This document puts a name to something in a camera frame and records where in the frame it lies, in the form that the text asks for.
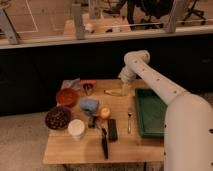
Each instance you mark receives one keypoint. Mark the black handled knife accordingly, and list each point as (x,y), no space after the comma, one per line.
(104,143)

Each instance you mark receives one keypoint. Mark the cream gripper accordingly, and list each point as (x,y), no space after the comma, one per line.
(126,89)

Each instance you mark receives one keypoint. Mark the black office chair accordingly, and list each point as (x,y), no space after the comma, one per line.
(154,8)

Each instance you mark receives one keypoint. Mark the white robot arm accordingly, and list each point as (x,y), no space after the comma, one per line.
(188,125)

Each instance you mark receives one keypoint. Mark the blue cloth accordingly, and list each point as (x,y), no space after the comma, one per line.
(89,106)

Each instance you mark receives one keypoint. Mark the small dark object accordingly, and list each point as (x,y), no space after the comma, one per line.
(92,121)

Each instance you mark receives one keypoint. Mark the red bowl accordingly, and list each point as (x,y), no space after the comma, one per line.
(66,97)

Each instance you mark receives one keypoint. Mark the orange handled tool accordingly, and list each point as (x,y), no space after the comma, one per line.
(88,86)

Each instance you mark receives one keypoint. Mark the green plastic tray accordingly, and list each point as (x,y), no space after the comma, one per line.
(150,110)

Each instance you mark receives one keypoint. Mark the dark bowl with beans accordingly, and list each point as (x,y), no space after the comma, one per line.
(58,118)

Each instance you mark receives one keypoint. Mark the white cup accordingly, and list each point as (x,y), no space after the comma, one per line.
(76,128)

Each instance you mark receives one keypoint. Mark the orange fruit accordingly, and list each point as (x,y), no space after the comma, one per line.
(105,113)

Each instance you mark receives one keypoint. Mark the yellow banana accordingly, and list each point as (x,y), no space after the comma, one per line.
(114,92)

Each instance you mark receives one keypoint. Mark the black rectangular block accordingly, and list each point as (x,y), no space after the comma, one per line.
(112,130)

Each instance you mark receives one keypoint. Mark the silver fork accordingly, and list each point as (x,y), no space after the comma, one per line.
(129,112)

